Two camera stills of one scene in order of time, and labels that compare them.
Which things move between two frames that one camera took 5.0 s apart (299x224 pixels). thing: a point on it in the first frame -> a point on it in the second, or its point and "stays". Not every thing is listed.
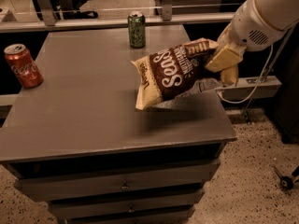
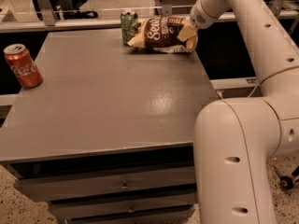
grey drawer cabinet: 79,142 stays
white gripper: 249,27 -> 197,20
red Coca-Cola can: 24,65 stays
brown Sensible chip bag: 170,69 -> 160,33
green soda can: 136,24 -> 130,25
